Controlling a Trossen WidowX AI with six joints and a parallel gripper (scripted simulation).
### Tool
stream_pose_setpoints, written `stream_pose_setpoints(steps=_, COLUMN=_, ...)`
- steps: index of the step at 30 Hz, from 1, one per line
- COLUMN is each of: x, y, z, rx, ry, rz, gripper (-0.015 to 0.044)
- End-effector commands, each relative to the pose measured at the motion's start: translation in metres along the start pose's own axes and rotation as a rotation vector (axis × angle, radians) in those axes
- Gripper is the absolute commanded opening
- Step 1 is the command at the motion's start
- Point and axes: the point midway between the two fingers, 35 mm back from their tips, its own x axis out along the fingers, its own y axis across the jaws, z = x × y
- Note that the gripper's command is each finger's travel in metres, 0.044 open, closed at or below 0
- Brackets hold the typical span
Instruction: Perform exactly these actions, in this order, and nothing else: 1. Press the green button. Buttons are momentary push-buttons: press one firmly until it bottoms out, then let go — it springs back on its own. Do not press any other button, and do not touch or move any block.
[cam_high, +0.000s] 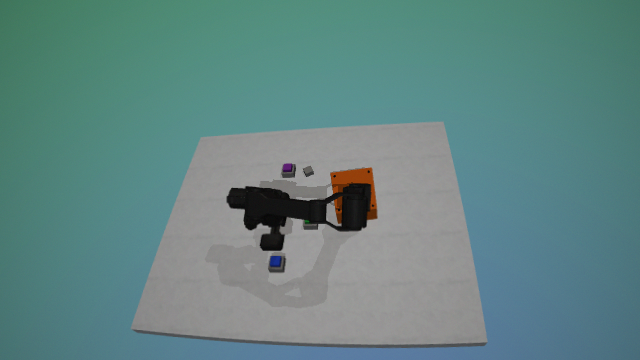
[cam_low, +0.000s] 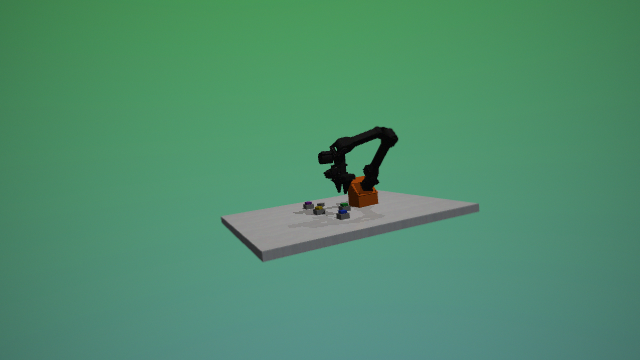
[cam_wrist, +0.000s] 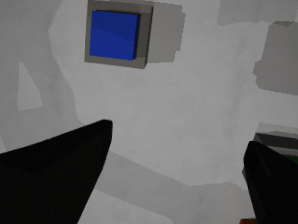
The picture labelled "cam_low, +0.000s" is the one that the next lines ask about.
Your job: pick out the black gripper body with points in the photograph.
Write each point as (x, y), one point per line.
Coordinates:
(343, 174)

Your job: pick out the blue button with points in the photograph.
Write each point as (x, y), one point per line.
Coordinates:
(342, 214)

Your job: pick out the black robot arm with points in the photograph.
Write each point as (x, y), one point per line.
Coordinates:
(346, 144)

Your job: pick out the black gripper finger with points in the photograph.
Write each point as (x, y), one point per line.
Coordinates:
(346, 185)
(338, 184)

